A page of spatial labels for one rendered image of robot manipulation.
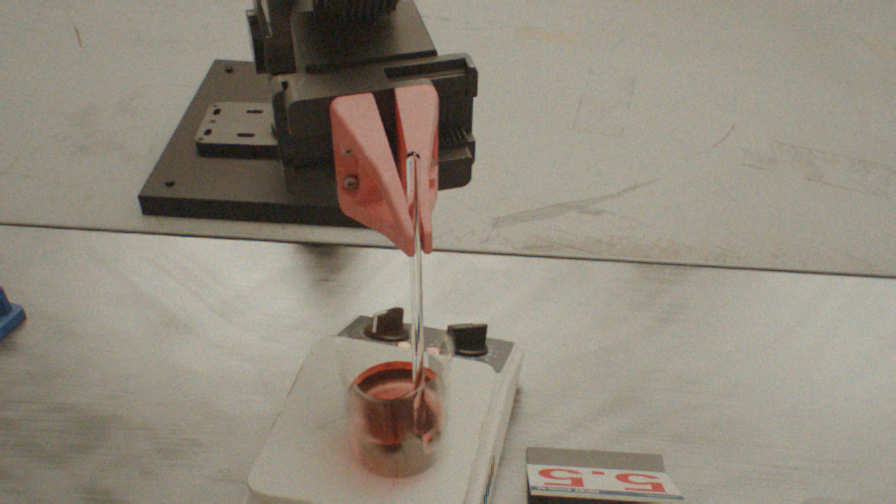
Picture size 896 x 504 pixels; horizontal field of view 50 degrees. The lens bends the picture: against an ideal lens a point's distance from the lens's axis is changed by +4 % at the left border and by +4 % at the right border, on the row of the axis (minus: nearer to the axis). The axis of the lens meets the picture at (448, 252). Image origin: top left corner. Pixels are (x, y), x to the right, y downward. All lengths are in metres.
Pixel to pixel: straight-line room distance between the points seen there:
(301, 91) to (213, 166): 0.43
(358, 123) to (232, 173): 0.43
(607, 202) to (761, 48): 0.33
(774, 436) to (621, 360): 0.11
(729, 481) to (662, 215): 0.27
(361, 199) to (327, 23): 0.09
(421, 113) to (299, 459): 0.21
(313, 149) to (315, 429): 0.17
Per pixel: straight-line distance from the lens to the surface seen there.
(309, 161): 0.49
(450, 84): 0.48
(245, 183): 0.85
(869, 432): 0.72
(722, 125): 0.97
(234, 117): 0.92
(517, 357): 0.66
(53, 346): 0.77
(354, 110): 0.44
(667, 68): 1.05
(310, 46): 0.48
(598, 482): 0.61
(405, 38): 0.49
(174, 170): 0.88
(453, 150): 0.49
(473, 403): 0.56
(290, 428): 0.56
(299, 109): 0.45
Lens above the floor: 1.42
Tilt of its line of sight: 42 degrees down
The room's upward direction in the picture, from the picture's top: straight up
